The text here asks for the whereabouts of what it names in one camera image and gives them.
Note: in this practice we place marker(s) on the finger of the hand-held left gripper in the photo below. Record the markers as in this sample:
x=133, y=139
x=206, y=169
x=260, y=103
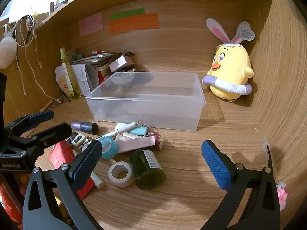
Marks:
x=55, y=133
x=40, y=117

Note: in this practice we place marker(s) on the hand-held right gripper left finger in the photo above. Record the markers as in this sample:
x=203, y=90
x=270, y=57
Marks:
x=86, y=163

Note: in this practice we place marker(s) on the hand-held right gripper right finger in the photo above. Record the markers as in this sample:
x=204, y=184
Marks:
x=215, y=165

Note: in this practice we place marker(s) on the white stick tube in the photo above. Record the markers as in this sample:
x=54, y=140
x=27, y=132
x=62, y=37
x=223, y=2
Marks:
x=98, y=182

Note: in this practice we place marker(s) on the white mahjong tile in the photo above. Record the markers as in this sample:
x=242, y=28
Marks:
x=78, y=139

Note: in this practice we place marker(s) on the teal tape roll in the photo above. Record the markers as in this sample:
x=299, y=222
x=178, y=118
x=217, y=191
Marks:
x=111, y=148

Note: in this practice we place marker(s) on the purple lipstick tube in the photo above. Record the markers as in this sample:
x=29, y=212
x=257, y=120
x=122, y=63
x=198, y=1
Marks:
x=84, y=125

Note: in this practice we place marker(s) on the white tape roll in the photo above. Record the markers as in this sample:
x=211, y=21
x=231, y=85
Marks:
x=130, y=176

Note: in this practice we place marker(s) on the pink white cream tube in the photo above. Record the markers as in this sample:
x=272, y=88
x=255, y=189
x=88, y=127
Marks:
x=134, y=145

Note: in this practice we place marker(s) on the dark green glass bottle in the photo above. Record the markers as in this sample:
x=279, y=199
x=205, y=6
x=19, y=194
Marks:
x=144, y=172

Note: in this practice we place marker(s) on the teal frosted tube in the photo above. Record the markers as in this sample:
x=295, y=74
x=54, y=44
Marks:
x=138, y=131

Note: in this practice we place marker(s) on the clear plastic storage box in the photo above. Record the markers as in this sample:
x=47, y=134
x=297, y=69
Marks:
x=144, y=115

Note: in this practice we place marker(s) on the wooden stick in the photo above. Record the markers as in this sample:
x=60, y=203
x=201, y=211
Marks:
x=46, y=105

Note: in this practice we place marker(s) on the white sachet packet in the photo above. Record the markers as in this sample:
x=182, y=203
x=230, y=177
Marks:
x=61, y=76

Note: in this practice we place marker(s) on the yellow-green spray bottle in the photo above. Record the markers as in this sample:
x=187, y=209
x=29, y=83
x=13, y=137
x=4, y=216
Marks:
x=72, y=81

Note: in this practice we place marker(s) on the pink beaded charm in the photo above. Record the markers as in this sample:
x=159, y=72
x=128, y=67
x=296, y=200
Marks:
x=154, y=136

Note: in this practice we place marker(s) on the red book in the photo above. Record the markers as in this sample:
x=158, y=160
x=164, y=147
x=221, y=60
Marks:
x=102, y=79

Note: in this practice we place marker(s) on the white fluffy pompom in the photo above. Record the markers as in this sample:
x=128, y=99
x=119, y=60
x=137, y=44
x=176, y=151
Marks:
x=7, y=50

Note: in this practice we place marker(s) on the stack of booklets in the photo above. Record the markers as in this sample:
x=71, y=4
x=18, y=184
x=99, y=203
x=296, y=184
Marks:
x=93, y=60

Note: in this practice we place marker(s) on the white bowl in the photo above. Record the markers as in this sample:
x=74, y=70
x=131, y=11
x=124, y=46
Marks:
x=123, y=80

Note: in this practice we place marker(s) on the red white glue pen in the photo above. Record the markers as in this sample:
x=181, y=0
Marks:
x=98, y=51

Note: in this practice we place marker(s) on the yellow chick plush toy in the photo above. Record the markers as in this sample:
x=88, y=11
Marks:
x=230, y=71

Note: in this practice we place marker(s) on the small white cardboard box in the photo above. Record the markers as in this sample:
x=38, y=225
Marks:
x=118, y=62

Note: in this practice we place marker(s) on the pink paper note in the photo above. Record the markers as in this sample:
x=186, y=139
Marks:
x=90, y=24

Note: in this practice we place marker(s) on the wooden desk hutch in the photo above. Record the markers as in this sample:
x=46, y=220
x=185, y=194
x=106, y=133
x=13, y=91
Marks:
x=179, y=52

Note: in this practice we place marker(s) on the orange paper note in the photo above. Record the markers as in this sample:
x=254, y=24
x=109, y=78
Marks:
x=133, y=24

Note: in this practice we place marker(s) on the green paper note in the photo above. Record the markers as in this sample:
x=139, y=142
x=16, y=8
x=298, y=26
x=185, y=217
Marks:
x=127, y=14

